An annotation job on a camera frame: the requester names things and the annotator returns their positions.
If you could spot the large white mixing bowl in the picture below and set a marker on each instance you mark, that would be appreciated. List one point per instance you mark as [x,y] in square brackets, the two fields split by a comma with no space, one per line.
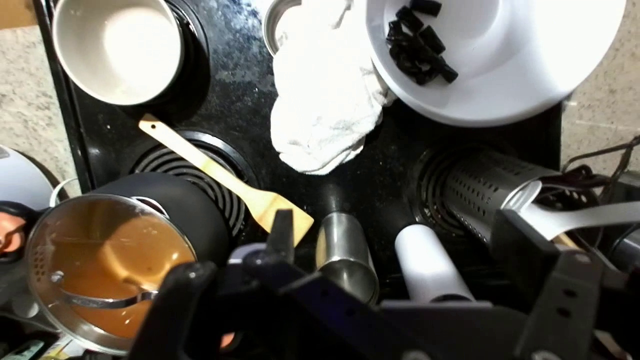
[521,67]

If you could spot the white cloth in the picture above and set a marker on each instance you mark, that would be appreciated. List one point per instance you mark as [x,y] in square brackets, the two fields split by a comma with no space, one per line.
[326,101]

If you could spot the black pieces in bowl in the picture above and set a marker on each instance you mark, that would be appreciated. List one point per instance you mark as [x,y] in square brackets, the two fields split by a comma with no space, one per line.
[421,46]

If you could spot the silver slotted spatula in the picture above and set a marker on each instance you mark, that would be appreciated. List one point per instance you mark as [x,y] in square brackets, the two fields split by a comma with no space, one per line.
[573,214]

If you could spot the black electric stove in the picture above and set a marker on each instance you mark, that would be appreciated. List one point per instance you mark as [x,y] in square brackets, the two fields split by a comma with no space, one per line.
[232,86]

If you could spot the small white bowl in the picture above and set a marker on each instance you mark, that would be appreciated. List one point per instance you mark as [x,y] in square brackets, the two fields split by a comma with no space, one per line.
[117,50]

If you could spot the white cylindrical tube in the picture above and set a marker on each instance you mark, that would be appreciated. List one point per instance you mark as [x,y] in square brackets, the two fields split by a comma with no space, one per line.
[426,262]

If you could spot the wooden spatula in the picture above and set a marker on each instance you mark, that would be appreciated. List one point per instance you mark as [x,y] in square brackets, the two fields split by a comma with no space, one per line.
[226,177]

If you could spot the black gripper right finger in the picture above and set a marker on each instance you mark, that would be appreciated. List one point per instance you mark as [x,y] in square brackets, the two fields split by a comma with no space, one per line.
[561,303]

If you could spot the perforated metal utensil holder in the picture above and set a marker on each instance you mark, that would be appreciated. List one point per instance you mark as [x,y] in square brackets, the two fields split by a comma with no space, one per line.
[480,186]

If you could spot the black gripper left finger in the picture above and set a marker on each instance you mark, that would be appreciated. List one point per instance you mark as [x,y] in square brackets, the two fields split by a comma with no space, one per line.
[176,306]

